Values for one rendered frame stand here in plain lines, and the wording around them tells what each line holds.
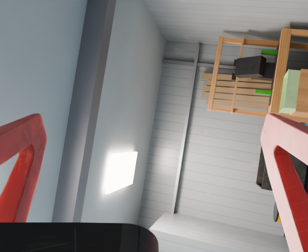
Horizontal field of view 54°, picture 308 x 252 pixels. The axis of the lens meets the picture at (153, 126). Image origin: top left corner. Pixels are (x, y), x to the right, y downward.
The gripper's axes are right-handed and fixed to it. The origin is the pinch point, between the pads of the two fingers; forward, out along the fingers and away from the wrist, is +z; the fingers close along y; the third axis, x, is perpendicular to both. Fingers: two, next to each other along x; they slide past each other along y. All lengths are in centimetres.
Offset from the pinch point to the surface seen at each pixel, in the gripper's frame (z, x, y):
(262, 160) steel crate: 446, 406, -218
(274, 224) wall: 371, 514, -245
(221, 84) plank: 558, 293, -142
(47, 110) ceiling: 235, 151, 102
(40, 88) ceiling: 233, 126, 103
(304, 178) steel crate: 342, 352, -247
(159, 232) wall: 307, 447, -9
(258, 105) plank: 498, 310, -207
